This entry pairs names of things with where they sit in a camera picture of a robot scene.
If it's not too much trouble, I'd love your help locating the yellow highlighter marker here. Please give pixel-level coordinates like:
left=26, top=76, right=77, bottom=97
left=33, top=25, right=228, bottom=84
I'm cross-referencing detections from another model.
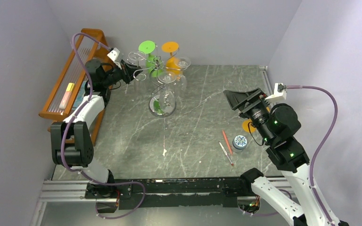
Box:
left=59, top=83, right=75, bottom=109

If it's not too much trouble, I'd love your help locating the green plastic wine glass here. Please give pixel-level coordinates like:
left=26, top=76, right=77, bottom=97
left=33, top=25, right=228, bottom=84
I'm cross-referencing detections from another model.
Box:
left=138, top=40, right=164, bottom=79

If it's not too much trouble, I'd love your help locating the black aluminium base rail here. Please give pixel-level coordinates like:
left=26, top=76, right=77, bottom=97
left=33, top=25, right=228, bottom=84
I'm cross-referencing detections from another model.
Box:
left=39, top=178, right=297, bottom=210

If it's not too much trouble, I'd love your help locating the light blue flat package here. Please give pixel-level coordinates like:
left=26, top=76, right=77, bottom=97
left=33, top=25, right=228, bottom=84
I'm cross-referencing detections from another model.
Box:
left=72, top=81, right=88, bottom=110

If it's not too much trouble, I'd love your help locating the orange plastic wine glass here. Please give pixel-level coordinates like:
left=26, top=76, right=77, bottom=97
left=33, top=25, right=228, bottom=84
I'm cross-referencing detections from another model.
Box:
left=161, top=41, right=182, bottom=75

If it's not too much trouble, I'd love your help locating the clear wine glass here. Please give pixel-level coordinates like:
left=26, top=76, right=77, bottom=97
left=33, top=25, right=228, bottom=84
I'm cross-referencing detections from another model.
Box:
left=157, top=71, right=176, bottom=114
left=127, top=51, right=147, bottom=93
left=174, top=56, right=191, bottom=91

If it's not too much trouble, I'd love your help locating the white red pen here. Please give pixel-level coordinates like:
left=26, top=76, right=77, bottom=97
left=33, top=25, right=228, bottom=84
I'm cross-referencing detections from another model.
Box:
left=219, top=142, right=234, bottom=166

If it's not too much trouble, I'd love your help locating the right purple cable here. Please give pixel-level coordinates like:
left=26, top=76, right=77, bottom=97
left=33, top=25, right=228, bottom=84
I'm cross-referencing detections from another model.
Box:
left=285, top=85, right=339, bottom=226

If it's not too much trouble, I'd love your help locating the orange wooden rack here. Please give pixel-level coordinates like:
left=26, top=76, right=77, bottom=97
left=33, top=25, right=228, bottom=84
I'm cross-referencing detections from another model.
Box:
left=39, top=28, right=117, bottom=146

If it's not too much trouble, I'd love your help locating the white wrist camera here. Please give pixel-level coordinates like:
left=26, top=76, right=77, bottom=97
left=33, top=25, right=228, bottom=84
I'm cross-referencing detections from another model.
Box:
left=107, top=48, right=122, bottom=69
left=265, top=83, right=287, bottom=103

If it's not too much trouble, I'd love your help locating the chrome wine glass rack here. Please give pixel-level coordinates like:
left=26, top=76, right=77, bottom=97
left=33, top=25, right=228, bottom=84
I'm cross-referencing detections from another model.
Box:
left=141, top=60, right=176, bottom=118

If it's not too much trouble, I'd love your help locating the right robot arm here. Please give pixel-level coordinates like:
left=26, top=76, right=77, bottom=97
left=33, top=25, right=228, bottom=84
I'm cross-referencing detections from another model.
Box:
left=223, top=88, right=348, bottom=226

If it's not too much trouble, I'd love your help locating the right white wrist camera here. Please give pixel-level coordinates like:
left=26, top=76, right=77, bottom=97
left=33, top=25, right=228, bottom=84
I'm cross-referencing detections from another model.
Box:
left=265, top=83, right=287, bottom=103

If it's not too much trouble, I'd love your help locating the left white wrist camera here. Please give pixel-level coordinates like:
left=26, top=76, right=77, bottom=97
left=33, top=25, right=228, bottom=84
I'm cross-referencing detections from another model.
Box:
left=107, top=48, right=122, bottom=69

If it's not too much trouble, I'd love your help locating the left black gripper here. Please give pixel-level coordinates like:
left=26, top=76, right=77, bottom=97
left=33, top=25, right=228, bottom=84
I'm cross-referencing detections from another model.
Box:
left=104, top=61, right=144, bottom=88

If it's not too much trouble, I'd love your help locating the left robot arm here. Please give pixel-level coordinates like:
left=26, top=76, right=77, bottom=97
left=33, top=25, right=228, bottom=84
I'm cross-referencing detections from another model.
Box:
left=50, top=59, right=142, bottom=198

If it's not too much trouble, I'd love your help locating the blue patterned round tin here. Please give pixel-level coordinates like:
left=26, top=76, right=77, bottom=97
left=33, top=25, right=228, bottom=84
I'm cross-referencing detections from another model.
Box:
left=232, top=135, right=247, bottom=153

